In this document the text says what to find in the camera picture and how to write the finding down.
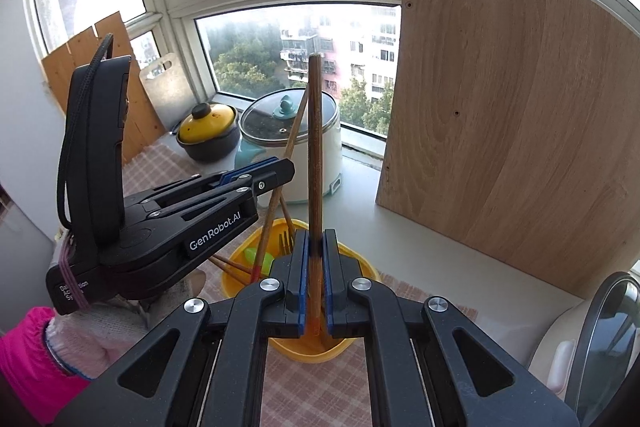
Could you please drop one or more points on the white teal cooking pot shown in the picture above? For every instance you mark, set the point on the white teal cooking pot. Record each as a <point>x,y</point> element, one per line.
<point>320,167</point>

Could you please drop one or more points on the pink plaid cloth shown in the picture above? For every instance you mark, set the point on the pink plaid cloth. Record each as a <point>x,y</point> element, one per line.
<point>320,397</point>

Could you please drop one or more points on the person's left hand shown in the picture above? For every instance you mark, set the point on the person's left hand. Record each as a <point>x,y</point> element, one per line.
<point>100,337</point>

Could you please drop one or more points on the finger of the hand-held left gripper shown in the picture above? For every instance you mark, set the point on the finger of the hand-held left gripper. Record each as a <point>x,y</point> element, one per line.
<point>200,187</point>
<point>272,179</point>

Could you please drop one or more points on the yellow plastic container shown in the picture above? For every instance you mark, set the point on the yellow plastic container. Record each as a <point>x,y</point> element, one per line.
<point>300,353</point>

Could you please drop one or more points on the white cutting board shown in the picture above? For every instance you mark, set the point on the white cutting board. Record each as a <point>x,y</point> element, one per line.
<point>165,97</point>

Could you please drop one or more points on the floral white rice cooker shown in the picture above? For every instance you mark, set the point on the floral white rice cooker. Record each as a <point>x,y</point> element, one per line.
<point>600,347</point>

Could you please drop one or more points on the metal fork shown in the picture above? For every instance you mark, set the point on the metal fork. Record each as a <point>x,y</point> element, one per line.
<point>286,242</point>

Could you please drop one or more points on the pine plank board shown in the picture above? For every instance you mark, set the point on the pine plank board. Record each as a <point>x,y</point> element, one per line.
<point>142,122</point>

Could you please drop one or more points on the black clay pot yellow lid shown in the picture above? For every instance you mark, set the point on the black clay pot yellow lid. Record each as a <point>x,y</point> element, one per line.
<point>210,147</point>

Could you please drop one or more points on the green plastic spoon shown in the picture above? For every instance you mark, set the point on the green plastic spoon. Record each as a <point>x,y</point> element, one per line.
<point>255,257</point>

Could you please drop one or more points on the large light wood board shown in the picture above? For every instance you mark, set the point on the large light wood board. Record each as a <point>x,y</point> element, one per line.
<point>500,132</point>

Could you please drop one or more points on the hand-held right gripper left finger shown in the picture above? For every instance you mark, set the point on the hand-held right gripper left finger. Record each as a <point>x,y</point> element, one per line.
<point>301,287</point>

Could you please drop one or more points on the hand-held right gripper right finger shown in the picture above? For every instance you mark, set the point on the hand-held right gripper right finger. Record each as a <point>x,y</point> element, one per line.
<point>327,287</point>

